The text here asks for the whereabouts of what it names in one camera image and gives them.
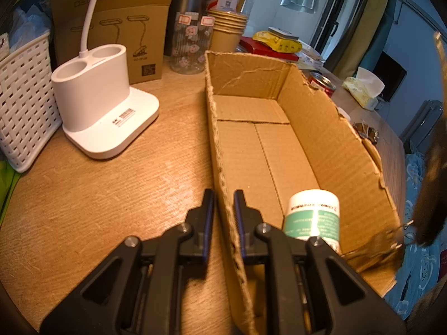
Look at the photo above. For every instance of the stack of paper cups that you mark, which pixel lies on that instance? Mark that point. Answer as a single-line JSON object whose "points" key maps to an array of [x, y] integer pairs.
{"points": [[223, 38]]}

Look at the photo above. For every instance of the cardboard box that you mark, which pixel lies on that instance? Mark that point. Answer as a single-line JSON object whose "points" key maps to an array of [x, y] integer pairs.
{"points": [[244, 153]]}

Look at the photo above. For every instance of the yellow tissue pack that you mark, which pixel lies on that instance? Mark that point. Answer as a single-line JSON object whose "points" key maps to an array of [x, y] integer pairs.
{"points": [[363, 89]]}

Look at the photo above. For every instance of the green cloth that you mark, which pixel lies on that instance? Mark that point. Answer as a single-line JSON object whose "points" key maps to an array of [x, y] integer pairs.
{"points": [[5, 188]]}

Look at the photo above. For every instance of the red flat box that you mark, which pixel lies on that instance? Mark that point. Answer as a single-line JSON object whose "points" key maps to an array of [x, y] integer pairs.
{"points": [[251, 46]]}

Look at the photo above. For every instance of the white woven plastic basket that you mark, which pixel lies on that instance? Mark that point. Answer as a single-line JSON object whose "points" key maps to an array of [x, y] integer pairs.
{"points": [[28, 94]]}

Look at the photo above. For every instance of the printed cardboard lamp carton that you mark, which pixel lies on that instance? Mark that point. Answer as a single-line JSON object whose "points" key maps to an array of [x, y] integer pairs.
{"points": [[146, 35]]}

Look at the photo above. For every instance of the white earbud case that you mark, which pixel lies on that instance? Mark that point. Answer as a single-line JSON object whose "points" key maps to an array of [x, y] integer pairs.
{"points": [[344, 113]]}

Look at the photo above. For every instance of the metal key bunch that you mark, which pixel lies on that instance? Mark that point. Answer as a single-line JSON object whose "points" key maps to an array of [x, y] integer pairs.
{"points": [[377, 247]]}

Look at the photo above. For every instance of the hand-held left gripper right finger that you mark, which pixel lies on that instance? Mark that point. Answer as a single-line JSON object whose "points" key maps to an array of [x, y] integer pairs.
{"points": [[239, 216]]}

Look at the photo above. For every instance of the stack of papers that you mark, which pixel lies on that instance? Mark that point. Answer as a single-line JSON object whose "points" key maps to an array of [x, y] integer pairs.
{"points": [[310, 56]]}

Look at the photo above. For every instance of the yellow snack packet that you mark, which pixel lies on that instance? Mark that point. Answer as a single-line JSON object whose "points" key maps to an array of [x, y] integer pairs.
{"points": [[279, 44]]}

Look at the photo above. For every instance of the blue printed blanket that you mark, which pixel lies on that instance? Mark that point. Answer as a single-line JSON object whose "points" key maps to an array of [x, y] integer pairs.
{"points": [[415, 279]]}

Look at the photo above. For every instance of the steel tumbler with black lid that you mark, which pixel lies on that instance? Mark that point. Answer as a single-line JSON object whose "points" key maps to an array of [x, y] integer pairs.
{"points": [[188, 0]]}

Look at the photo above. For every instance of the red tin can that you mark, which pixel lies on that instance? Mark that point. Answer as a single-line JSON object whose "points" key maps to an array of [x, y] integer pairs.
{"points": [[321, 83]]}

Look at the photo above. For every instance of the black monitor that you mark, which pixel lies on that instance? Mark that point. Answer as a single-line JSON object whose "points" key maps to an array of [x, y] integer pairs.
{"points": [[393, 73]]}

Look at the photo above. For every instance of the floral print glass jar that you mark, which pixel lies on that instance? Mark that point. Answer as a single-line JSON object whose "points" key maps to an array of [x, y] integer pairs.
{"points": [[188, 49]]}

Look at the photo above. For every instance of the white green-label bottle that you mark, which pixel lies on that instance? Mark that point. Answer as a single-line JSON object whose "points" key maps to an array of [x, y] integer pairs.
{"points": [[310, 216]]}

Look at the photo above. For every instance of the white air conditioner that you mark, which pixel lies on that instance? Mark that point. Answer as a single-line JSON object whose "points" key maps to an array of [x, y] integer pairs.
{"points": [[419, 10]]}

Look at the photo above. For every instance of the white desk lamp base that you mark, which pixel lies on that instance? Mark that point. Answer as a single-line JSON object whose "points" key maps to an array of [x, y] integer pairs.
{"points": [[101, 87]]}

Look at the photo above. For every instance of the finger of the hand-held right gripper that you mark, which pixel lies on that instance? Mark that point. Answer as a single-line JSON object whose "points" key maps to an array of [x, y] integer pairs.
{"points": [[433, 199]]}

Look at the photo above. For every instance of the yellow curtain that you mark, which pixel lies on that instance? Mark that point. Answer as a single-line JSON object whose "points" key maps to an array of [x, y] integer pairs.
{"points": [[363, 17]]}

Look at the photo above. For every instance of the grey ribbed heater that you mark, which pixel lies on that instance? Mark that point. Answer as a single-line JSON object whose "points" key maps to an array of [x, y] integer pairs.
{"points": [[422, 122]]}

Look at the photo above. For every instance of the white round case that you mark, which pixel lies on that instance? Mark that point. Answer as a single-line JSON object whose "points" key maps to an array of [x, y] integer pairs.
{"points": [[283, 32]]}

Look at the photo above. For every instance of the blue plastic bag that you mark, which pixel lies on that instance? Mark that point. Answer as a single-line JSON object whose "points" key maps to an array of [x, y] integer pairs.
{"points": [[28, 21]]}

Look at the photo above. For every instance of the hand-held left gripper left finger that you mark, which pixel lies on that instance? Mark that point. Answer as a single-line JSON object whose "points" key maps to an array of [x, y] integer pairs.
{"points": [[209, 216]]}

